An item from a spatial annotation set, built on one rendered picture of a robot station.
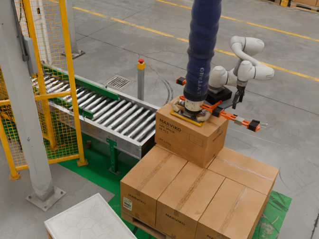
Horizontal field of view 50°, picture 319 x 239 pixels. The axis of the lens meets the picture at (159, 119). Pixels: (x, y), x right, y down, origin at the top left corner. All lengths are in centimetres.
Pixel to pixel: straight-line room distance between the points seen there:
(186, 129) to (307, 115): 269
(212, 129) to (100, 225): 142
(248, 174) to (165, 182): 82
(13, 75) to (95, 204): 120
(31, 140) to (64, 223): 114
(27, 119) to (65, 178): 113
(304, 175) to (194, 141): 170
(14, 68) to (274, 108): 382
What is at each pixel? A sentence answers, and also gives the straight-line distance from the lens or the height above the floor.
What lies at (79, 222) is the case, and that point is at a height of 102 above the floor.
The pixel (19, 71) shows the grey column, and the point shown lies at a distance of 290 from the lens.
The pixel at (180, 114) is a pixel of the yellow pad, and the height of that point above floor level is 98.
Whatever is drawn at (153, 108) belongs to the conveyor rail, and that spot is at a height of 59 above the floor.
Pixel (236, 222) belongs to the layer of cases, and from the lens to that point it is 299.
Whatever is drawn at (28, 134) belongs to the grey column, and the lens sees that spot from 320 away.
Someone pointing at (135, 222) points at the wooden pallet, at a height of 2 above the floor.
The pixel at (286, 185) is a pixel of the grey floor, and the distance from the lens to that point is 422.
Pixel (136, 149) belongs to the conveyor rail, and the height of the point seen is 53.
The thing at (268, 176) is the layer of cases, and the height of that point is 54.
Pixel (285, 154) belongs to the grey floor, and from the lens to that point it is 462.
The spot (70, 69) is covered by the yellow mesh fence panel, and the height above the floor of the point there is 126.
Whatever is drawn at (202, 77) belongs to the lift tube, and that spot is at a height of 141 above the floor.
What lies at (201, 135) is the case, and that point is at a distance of 311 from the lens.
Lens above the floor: 288
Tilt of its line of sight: 37 degrees down
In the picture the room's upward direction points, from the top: 3 degrees clockwise
